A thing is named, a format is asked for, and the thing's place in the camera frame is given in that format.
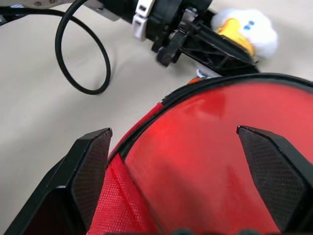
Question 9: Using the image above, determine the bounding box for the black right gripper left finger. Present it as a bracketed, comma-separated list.
[3, 127, 113, 235]

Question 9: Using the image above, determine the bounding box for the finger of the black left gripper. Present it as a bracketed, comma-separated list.
[198, 21, 257, 65]
[179, 30, 260, 74]

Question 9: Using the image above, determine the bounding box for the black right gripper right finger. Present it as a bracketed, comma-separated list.
[236, 125, 313, 235]

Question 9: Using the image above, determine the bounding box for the white duck plush toy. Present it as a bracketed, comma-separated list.
[211, 8, 280, 63]

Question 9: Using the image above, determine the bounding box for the black red paddle case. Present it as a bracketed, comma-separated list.
[87, 72, 313, 235]

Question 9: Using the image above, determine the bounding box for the red table tennis paddle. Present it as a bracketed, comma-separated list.
[123, 82, 313, 235]

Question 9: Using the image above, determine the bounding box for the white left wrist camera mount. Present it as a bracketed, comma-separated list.
[133, 0, 157, 42]

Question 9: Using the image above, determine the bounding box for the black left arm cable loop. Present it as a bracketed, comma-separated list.
[0, 0, 112, 95]

